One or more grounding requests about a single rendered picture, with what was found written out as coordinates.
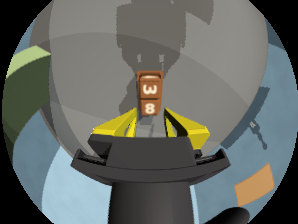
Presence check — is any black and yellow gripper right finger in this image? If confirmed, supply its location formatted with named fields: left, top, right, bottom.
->
left=164, top=108, right=210, bottom=149

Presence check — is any brown cube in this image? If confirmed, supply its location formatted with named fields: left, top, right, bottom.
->
left=139, top=75, right=161, bottom=98
left=140, top=98, right=160, bottom=115

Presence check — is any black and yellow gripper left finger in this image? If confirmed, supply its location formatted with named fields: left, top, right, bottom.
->
left=92, top=108, right=137, bottom=137

